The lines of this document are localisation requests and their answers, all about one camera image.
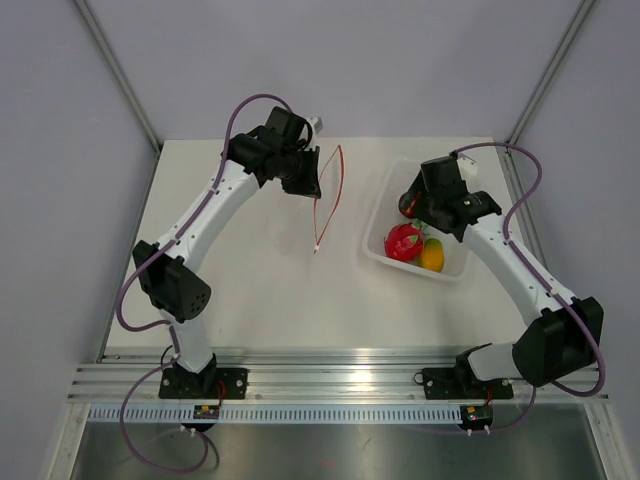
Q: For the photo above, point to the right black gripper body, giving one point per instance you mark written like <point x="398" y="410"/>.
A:
<point x="430" y="205"/>

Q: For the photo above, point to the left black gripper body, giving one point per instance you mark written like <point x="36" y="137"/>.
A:
<point x="289" y="171"/>

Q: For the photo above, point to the dark red apple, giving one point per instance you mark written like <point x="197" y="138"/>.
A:
<point x="407" y="203"/>

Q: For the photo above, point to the clear zip bag orange zipper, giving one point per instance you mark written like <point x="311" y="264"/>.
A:
<point x="307" y="222"/>

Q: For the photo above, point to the yellow green mango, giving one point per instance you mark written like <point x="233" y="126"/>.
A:
<point x="432" y="257"/>

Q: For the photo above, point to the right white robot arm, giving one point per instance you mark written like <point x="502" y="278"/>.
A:
<point x="562" y="331"/>

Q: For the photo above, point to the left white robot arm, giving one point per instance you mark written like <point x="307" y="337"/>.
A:
<point x="168" y="268"/>

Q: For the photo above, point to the pink dragon fruit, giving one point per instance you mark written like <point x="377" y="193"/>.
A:
<point x="404" y="242"/>

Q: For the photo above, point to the right small circuit board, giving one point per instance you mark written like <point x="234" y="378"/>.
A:
<point x="477" y="417"/>

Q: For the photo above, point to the small circuit board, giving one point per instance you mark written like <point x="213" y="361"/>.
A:
<point x="206" y="412"/>
<point x="477" y="417"/>

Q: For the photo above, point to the left small circuit board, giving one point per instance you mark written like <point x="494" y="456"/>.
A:
<point x="206" y="412"/>

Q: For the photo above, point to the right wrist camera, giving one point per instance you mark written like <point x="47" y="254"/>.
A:
<point x="467" y="166"/>

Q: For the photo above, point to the left aluminium frame post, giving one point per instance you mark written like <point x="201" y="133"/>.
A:
<point x="107" y="52"/>

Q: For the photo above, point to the aluminium frame post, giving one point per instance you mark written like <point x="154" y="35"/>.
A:
<point x="560" y="54"/>
<point x="107" y="52"/>

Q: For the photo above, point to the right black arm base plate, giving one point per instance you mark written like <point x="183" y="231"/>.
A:
<point x="442" y="384"/>

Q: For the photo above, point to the aluminium mounting rail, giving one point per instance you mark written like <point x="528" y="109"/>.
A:
<point x="288" y="376"/>

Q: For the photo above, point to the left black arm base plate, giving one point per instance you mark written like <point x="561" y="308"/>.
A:
<point x="220" y="383"/>

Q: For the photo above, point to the right aluminium frame post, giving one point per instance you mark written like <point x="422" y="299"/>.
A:
<point x="560" y="54"/>

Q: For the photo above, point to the white slotted cable duct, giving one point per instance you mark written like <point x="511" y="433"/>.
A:
<point x="282" y="414"/>

